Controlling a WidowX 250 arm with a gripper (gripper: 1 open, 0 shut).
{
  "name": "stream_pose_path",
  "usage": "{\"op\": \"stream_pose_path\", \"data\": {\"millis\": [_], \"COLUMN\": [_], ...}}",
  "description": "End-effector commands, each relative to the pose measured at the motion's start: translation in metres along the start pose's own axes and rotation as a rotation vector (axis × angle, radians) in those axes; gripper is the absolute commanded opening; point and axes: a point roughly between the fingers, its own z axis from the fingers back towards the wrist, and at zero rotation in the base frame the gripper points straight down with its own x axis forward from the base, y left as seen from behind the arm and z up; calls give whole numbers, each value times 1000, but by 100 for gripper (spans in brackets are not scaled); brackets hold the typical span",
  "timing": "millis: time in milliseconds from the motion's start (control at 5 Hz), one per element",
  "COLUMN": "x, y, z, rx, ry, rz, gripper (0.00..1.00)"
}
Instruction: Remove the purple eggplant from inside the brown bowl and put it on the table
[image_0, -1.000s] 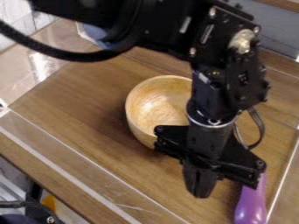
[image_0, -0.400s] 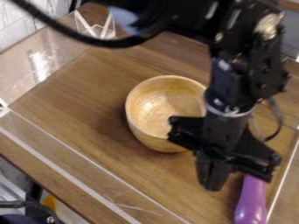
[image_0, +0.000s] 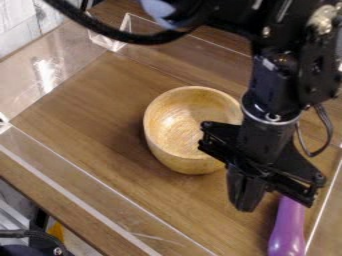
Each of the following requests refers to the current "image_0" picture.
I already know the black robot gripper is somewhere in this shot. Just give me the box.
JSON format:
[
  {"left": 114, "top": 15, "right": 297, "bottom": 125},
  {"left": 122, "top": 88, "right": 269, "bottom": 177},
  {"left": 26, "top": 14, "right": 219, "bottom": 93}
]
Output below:
[{"left": 197, "top": 116, "right": 325, "bottom": 212}]

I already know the purple toy eggplant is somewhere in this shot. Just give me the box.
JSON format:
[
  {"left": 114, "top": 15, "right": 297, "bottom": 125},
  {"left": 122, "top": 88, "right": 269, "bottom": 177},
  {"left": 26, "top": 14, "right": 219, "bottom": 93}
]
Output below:
[{"left": 267, "top": 197, "right": 305, "bottom": 256}]

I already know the brown wooden bowl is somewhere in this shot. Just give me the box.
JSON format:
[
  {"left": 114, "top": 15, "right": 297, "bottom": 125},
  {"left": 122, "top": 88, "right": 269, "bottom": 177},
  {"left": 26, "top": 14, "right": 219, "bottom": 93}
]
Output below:
[{"left": 142, "top": 86, "right": 241, "bottom": 175}]

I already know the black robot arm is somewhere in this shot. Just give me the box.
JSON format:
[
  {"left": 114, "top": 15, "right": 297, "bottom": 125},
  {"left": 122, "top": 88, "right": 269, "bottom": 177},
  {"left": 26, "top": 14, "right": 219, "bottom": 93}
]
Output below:
[{"left": 140, "top": 0, "right": 342, "bottom": 212}]

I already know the black clamp with screw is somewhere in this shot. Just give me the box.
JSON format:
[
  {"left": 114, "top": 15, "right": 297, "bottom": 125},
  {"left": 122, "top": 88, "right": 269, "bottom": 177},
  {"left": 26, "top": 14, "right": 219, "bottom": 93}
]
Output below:
[{"left": 41, "top": 245, "right": 73, "bottom": 256}]

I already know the black cable bottom left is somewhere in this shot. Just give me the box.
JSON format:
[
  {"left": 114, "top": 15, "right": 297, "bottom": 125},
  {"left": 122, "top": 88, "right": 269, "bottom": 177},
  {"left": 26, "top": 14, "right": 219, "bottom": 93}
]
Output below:
[{"left": 0, "top": 229, "right": 66, "bottom": 256}]

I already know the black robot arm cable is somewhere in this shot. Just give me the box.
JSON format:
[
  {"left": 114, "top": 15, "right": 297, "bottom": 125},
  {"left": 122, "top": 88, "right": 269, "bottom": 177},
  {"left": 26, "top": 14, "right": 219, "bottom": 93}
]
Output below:
[{"left": 41, "top": 0, "right": 205, "bottom": 46}]

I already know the clear acrylic corner bracket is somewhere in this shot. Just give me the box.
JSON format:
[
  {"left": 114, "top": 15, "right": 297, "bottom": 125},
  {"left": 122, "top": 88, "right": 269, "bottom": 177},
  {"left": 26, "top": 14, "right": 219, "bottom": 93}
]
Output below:
[{"left": 85, "top": 11, "right": 133, "bottom": 53}]

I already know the clear acrylic tray wall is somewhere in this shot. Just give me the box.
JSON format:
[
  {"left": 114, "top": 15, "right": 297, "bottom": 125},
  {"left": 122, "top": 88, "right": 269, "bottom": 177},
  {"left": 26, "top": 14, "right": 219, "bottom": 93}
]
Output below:
[{"left": 0, "top": 11, "right": 342, "bottom": 256}]

